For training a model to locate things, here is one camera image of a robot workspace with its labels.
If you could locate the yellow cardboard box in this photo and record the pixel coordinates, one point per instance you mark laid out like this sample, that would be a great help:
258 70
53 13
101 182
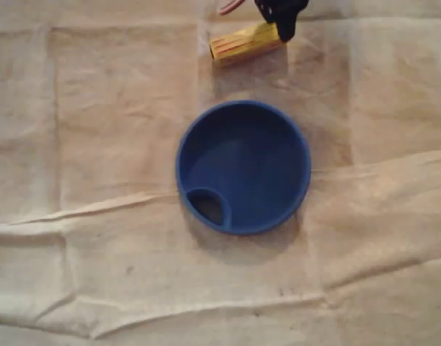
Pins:
242 45

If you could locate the blue round bowl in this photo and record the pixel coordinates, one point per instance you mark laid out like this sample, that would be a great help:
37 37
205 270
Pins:
249 158

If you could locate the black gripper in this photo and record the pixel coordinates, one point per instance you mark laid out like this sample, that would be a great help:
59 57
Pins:
282 17

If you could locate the white wrinkled cloth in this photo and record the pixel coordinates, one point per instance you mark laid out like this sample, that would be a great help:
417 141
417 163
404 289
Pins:
98 144

